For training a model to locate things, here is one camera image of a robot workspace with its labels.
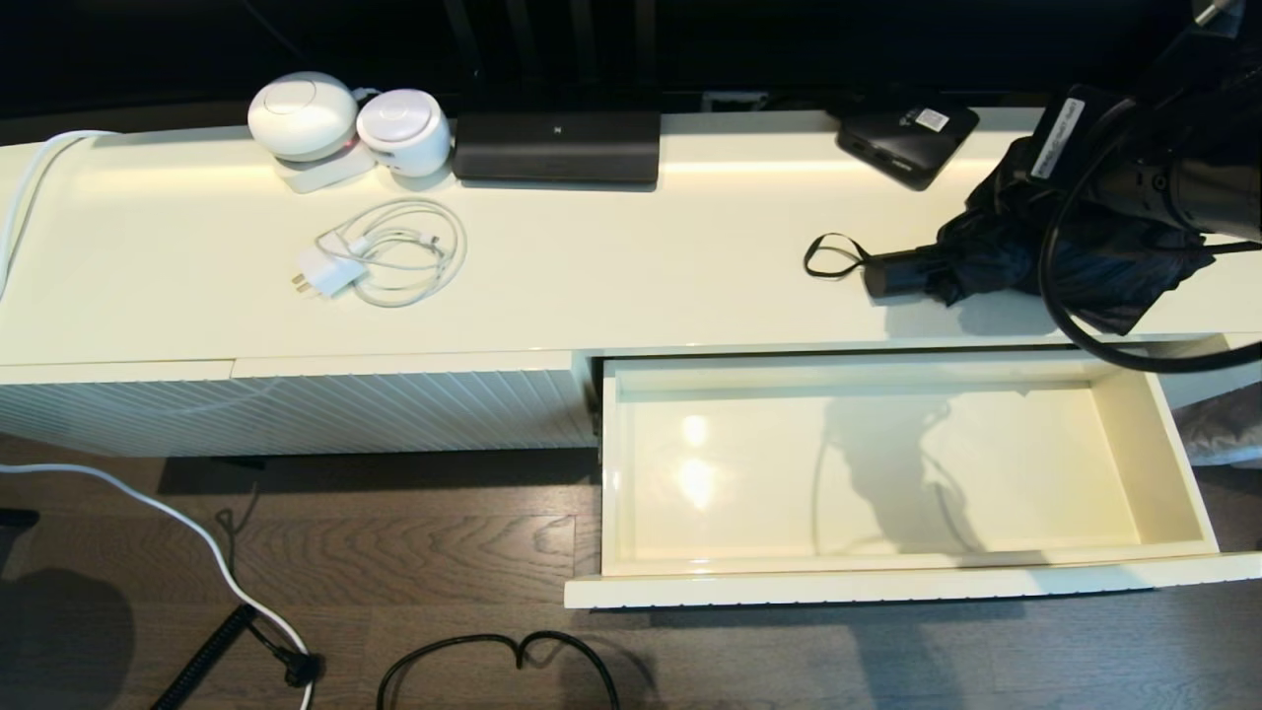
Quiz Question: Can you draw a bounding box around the black umbrella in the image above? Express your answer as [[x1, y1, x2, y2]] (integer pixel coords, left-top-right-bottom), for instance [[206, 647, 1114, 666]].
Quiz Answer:
[[804, 133, 1216, 336]]

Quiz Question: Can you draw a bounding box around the black set-top box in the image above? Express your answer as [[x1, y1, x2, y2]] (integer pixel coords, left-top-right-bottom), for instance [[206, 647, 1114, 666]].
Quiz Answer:
[[836, 104, 981, 191]]

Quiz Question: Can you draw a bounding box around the thick white cable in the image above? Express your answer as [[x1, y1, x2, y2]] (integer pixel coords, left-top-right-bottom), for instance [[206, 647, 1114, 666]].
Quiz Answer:
[[0, 130, 119, 297]]

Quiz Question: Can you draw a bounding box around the large white round device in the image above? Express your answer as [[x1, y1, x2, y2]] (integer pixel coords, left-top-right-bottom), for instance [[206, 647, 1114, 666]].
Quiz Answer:
[[247, 71, 359, 164]]

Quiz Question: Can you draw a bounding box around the black coiled cable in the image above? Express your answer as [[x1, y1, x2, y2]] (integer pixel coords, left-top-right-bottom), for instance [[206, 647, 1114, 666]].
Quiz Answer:
[[148, 603, 326, 710]]

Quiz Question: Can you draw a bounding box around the black rectangular speaker bar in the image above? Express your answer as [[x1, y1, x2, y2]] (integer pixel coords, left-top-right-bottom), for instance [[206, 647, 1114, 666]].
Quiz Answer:
[[454, 110, 662, 185]]

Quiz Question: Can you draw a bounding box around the white charger plug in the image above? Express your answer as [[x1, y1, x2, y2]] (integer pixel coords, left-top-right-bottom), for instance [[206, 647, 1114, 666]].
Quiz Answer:
[[292, 247, 368, 299]]

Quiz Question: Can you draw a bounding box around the white cabinet drawer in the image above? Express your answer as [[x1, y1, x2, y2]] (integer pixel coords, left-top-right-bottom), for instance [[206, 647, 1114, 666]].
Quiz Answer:
[[564, 347, 1262, 609]]

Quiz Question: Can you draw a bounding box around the white coiled charger cable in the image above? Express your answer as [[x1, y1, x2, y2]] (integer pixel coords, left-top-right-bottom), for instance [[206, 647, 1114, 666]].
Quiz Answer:
[[315, 197, 468, 309]]

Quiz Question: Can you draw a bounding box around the small white round device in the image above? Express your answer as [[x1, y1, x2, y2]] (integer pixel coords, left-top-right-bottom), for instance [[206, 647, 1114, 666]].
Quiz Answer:
[[356, 89, 455, 178]]

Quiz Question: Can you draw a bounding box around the white power cable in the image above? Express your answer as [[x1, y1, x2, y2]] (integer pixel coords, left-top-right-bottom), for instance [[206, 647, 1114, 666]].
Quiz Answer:
[[0, 461, 316, 710]]

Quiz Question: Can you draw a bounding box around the white ribbed tv cabinet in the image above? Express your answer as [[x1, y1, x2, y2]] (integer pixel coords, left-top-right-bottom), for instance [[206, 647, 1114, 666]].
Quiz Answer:
[[0, 106, 1262, 460]]

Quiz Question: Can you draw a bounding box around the black looped cable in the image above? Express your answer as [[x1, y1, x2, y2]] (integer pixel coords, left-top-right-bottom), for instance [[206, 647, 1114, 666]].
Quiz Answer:
[[377, 631, 622, 710]]

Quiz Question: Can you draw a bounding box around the white flat box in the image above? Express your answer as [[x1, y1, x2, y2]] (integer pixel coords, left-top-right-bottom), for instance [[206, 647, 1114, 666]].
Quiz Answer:
[[276, 148, 378, 194]]

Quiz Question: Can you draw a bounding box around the beige curtain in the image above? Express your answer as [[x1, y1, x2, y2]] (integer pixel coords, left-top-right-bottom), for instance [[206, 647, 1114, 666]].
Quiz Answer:
[[1178, 385, 1262, 466]]

